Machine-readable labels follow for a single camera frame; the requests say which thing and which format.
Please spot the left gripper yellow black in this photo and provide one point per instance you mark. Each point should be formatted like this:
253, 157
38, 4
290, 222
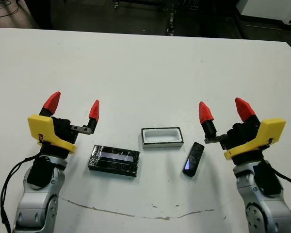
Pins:
42, 131

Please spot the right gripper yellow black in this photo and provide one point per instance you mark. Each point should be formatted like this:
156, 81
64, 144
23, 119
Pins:
269, 133

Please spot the black camera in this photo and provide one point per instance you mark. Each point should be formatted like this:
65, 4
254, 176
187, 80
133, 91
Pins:
194, 159

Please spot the black glossy box lid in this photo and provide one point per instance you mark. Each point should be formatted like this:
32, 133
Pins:
111, 168

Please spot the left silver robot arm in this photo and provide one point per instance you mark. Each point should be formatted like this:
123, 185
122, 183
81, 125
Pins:
36, 201

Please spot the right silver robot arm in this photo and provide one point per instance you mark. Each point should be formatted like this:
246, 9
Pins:
257, 206

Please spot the white cabinet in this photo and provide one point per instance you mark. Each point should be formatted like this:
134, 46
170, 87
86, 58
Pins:
269, 9

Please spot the white camera box base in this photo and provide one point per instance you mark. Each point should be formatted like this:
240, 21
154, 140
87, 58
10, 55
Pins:
160, 138

